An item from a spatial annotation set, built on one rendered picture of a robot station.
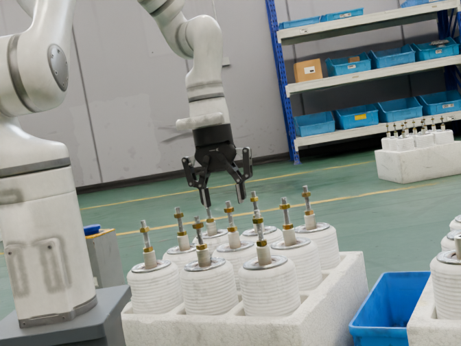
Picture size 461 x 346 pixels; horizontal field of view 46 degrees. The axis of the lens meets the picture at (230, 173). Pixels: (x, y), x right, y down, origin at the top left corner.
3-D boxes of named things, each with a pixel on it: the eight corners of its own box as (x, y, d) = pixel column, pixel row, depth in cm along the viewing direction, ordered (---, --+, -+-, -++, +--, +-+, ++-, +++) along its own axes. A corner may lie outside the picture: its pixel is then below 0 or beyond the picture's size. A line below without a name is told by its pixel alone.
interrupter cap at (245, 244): (228, 256, 101) (227, 252, 101) (210, 251, 108) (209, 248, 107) (261, 246, 104) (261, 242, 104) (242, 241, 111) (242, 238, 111)
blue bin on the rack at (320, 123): (294, 136, 588) (291, 117, 586) (329, 130, 586) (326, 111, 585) (299, 137, 538) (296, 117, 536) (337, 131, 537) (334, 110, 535)
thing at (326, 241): (295, 322, 111) (280, 236, 109) (311, 305, 119) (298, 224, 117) (341, 323, 106) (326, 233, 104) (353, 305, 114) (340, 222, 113)
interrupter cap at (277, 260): (287, 256, 94) (286, 252, 94) (289, 268, 86) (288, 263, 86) (243, 262, 94) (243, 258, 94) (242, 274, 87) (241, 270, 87)
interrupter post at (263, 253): (272, 262, 91) (269, 243, 91) (272, 266, 89) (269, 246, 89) (258, 264, 92) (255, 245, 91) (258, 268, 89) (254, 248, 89)
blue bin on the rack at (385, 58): (368, 73, 577) (365, 53, 575) (405, 66, 574) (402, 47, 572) (378, 68, 527) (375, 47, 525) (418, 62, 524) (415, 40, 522)
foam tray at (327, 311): (317, 438, 82) (299, 323, 80) (118, 411, 100) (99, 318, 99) (375, 331, 116) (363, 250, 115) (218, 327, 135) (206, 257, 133)
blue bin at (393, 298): (423, 400, 87) (413, 329, 86) (356, 395, 92) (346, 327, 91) (443, 325, 113) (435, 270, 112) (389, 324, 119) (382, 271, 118)
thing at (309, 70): (322, 78, 535) (320, 58, 533) (298, 82, 536) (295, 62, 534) (319, 81, 565) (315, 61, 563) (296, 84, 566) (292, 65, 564)
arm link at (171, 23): (200, 45, 110) (153, -8, 104) (227, 34, 104) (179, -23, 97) (183, 69, 107) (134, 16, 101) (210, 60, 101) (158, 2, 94)
